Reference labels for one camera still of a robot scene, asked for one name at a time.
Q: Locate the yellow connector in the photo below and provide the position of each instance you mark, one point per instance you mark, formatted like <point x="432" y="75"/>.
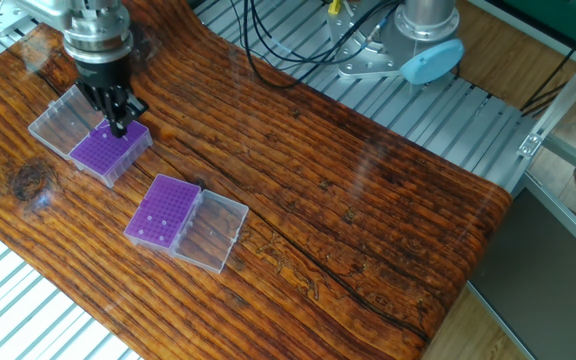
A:
<point x="335" y="6"/>

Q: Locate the aluminium frame profile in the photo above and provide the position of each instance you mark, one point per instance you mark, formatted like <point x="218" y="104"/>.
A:
<point x="568" y="105"/>

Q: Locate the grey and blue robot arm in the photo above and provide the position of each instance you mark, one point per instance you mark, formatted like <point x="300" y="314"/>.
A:
<point x="428" y="15"/>

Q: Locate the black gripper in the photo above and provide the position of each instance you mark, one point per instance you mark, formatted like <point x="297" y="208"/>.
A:
<point x="103" y="78"/>

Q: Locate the purple pipette tip holder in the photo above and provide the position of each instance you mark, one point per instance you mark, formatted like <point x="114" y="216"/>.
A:
<point x="103" y="155"/>
<point x="163" y="210"/>

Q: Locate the silver corner bracket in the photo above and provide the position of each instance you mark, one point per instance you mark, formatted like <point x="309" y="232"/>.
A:
<point x="530" y="145"/>

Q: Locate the glossy wood grain mat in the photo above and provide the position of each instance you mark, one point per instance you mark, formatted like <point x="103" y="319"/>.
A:
<point x="348" y="220"/>

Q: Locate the silver robot mounting plate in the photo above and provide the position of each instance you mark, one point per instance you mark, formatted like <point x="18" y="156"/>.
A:
<point x="368" y="58"/>

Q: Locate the green board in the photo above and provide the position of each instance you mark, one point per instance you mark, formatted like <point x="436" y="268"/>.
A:
<point x="568" y="20"/>

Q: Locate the silver ribbed wrist flange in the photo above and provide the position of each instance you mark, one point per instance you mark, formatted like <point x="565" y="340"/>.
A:
<point x="98" y="35"/>

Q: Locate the light blue plastic piece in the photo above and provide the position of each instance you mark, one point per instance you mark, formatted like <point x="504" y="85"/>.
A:
<point x="430" y="62"/>

